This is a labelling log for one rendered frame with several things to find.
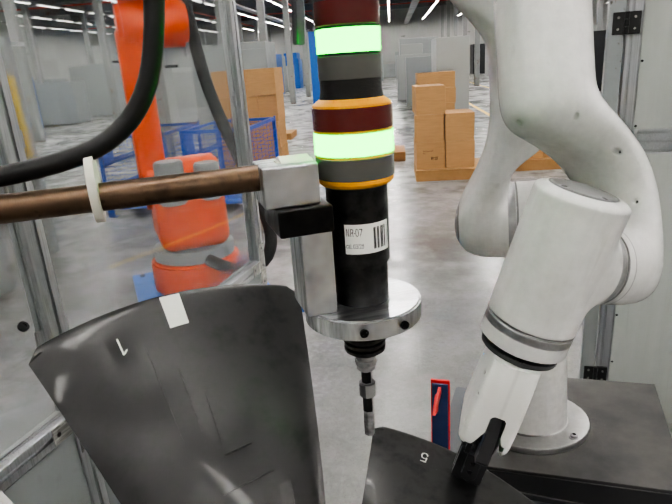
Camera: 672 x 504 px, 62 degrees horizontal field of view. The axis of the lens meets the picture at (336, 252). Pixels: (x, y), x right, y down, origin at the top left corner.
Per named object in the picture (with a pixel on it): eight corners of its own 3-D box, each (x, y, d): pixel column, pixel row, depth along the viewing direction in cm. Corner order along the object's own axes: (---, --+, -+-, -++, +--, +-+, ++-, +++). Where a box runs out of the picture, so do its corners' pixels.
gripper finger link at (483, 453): (502, 382, 55) (491, 390, 60) (479, 462, 52) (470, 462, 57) (514, 387, 54) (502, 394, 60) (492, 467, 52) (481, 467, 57)
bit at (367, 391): (360, 437, 37) (356, 366, 35) (363, 427, 38) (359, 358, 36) (376, 439, 36) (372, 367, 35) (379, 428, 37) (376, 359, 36)
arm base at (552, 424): (472, 394, 110) (468, 305, 105) (576, 395, 106) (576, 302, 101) (476, 453, 92) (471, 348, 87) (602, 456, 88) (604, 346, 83)
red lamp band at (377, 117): (326, 135, 28) (324, 110, 28) (304, 128, 32) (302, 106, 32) (406, 127, 29) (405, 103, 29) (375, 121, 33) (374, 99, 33)
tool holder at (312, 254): (288, 360, 30) (269, 175, 26) (263, 309, 36) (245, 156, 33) (443, 327, 32) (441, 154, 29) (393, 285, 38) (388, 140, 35)
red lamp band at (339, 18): (325, 25, 27) (323, -3, 27) (307, 30, 30) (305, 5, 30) (390, 22, 28) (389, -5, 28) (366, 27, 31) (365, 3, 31)
